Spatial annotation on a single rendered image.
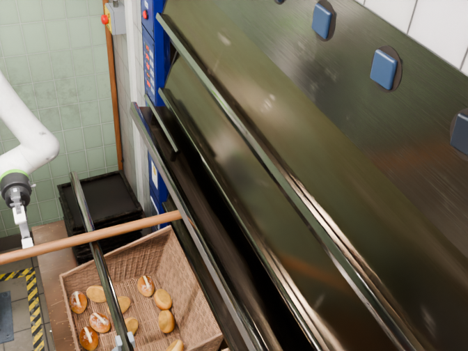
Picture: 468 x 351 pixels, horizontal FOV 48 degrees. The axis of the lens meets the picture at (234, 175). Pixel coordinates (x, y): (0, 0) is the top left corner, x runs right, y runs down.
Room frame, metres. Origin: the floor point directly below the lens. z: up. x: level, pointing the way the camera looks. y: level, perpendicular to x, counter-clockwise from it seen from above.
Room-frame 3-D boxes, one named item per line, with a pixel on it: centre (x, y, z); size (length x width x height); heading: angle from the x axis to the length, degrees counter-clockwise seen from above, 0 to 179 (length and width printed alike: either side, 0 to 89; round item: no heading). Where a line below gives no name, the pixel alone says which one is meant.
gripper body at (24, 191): (1.20, 0.68, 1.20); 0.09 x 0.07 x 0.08; 27
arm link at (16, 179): (1.27, 0.71, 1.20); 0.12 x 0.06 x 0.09; 117
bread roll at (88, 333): (1.11, 0.49, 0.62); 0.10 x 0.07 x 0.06; 31
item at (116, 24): (2.07, 0.54, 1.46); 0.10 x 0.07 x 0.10; 27
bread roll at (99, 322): (1.18, 0.47, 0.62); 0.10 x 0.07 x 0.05; 53
